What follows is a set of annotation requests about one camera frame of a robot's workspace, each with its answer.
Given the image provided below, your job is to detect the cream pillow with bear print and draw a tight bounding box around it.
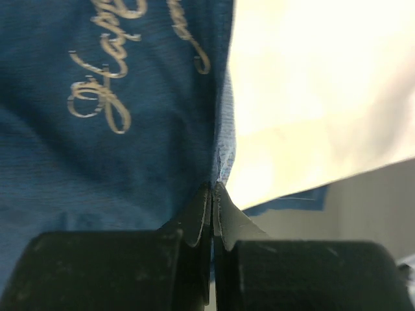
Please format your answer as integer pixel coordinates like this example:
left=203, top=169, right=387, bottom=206
left=226, top=1, right=414, bottom=209

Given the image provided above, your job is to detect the dark blue embroidered pillowcase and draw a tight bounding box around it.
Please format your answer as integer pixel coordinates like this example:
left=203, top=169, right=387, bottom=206
left=0, top=0, right=330, bottom=282

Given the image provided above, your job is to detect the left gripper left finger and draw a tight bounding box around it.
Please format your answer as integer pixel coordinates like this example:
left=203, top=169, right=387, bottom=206
left=1, top=184, right=211, bottom=311

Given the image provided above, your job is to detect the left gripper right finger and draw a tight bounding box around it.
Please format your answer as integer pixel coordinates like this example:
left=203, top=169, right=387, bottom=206
left=211, top=183, right=414, bottom=311

